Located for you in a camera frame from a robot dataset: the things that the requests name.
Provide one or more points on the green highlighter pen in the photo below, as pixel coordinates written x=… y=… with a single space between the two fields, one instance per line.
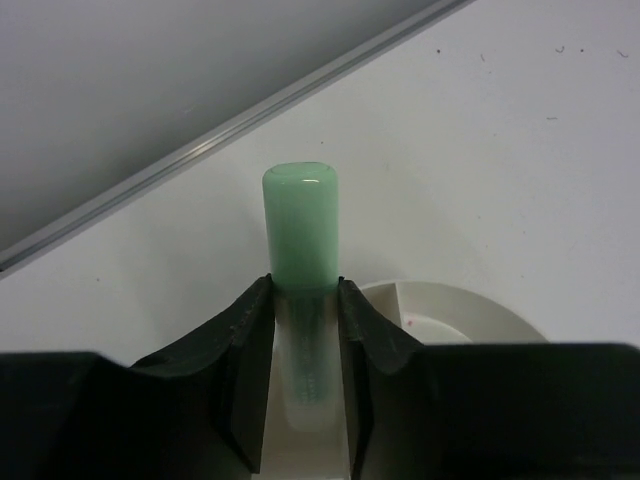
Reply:
x=301 y=213

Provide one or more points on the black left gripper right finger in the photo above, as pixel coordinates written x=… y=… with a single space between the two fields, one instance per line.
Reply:
x=483 y=411

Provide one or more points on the aluminium frame rail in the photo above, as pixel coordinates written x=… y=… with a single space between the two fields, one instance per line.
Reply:
x=102 y=100

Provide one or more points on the white round divided container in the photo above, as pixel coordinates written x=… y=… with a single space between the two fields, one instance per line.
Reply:
x=305 y=432

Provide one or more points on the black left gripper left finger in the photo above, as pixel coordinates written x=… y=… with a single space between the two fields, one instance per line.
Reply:
x=195 y=409

